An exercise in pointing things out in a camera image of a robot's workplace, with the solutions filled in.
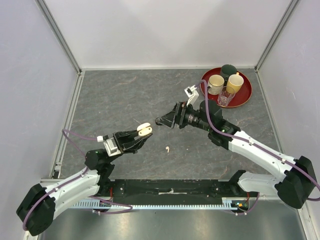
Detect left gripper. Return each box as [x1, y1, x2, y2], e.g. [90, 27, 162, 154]
[106, 126, 152, 164]

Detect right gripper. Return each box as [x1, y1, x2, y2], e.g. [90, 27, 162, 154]
[156, 101, 212, 132]

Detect black earbud charging case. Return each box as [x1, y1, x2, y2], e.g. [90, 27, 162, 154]
[155, 118, 162, 126]

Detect white earbud charging case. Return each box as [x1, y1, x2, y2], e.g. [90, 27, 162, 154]
[136, 122, 153, 137]

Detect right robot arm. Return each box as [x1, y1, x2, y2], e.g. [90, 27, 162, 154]
[155, 100, 317, 209]

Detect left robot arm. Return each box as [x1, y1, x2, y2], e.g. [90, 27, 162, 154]
[16, 123, 153, 236]

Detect clear drinking glass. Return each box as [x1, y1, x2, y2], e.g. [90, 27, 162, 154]
[217, 86, 236, 107]

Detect red round tray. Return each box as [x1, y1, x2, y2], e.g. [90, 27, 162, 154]
[202, 67, 252, 109]

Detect dark green mug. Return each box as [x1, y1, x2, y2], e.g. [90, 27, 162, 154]
[219, 64, 237, 81]

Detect yellow mug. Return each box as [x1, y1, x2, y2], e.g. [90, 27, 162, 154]
[226, 74, 244, 94]

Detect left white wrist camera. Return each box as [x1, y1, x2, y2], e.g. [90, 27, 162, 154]
[103, 137, 119, 157]

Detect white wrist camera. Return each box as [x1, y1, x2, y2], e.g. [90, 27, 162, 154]
[103, 137, 119, 157]
[184, 85, 199, 107]

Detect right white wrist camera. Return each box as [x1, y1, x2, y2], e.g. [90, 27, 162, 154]
[184, 85, 199, 107]

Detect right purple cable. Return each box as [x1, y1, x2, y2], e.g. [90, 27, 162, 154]
[196, 79, 320, 216]

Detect purple cable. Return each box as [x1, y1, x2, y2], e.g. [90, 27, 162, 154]
[21, 128, 133, 231]
[196, 79, 320, 216]

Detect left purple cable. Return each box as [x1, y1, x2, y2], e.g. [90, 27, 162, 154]
[21, 128, 133, 231]

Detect white mug black handle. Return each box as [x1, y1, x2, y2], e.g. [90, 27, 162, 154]
[207, 74, 225, 95]

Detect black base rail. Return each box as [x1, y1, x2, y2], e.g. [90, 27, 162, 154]
[110, 179, 257, 198]

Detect white cable duct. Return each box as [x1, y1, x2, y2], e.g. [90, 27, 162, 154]
[70, 198, 249, 211]

